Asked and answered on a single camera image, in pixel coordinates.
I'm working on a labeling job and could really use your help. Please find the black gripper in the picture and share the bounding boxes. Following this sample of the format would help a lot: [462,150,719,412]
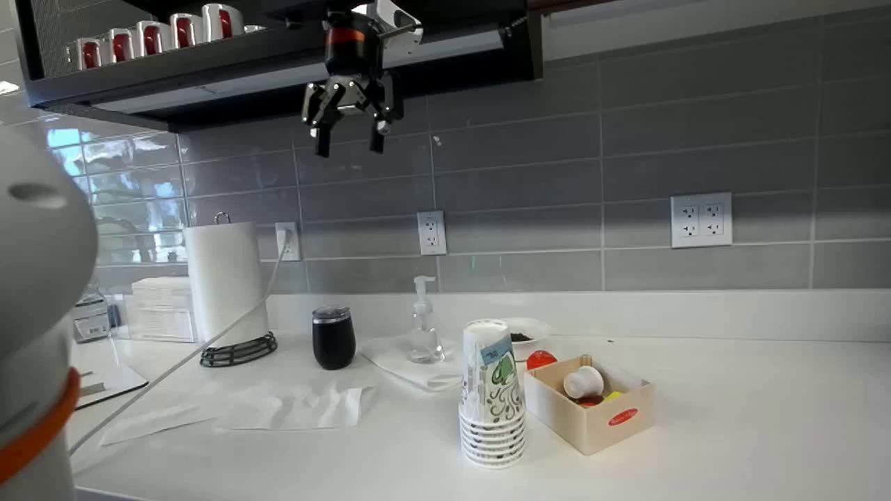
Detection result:
[297,36,407,160]

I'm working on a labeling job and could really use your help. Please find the clear plastic cup lid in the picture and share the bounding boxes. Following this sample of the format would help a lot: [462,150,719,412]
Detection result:
[309,303,355,328]

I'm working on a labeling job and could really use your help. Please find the black tumbler cup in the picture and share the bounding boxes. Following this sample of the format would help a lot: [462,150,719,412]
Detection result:
[309,306,358,373]

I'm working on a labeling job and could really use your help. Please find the printed paper cup stack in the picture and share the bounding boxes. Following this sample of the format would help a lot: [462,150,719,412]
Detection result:
[457,319,529,467]

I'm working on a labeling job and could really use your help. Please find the white outlet with plug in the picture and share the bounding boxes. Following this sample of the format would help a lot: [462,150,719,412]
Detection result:
[273,221,302,266]

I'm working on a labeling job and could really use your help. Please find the white mug with red print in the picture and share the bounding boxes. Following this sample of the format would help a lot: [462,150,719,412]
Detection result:
[137,19,173,60]
[103,25,138,68]
[166,11,208,54]
[68,36,106,74]
[199,0,248,44]

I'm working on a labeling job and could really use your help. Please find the white paper towel roll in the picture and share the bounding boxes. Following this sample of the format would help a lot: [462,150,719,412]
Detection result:
[184,221,273,349]

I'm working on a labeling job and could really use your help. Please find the clear acrylic partition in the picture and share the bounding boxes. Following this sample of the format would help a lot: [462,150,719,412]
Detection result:
[41,118,202,349]

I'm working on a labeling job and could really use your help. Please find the white paper towel sheet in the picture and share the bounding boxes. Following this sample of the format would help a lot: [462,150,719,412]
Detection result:
[358,337,467,395]

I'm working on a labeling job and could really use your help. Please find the white napkin stack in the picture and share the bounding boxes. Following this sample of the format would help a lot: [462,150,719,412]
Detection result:
[128,273,198,346]

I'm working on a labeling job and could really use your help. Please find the white coffee pod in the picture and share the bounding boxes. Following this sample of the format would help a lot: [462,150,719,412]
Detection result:
[558,362,610,405]

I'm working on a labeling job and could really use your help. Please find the beige cardboard box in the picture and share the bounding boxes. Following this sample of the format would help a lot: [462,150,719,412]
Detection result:
[521,351,659,460]

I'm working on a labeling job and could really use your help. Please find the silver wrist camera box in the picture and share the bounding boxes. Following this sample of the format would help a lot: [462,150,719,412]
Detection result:
[370,0,425,49]

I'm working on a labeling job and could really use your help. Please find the black wall shelf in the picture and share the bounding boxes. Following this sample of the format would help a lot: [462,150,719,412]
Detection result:
[13,0,546,135]

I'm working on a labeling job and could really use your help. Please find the white single wall outlet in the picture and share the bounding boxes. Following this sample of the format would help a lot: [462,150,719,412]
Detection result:
[415,209,451,259]

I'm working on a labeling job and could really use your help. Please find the black wire paper towel holder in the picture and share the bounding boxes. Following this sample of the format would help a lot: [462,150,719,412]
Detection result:
[198,209,280,371]

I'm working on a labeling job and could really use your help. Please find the white power cable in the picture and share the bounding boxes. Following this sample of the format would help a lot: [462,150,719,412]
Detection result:
[66,242,293,460]

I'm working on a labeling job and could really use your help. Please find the white double wall outlet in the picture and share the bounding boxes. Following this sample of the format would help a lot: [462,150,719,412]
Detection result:
[667,189,734,252]

